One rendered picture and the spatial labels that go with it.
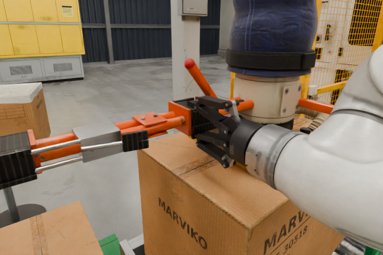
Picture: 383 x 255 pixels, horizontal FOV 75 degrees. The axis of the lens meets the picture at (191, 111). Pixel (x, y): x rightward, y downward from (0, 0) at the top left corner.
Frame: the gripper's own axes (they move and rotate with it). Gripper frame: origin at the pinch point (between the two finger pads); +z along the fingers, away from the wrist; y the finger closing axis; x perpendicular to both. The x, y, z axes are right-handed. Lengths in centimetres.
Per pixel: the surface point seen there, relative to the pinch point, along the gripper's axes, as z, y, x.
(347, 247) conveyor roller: -16, 66, 67
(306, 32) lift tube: -10.6, -17.8, 25.3
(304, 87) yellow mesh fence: 38, 15, 115
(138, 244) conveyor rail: 30, 61, -3
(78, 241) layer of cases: 51, 66, -21
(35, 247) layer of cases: 58, 66, -36
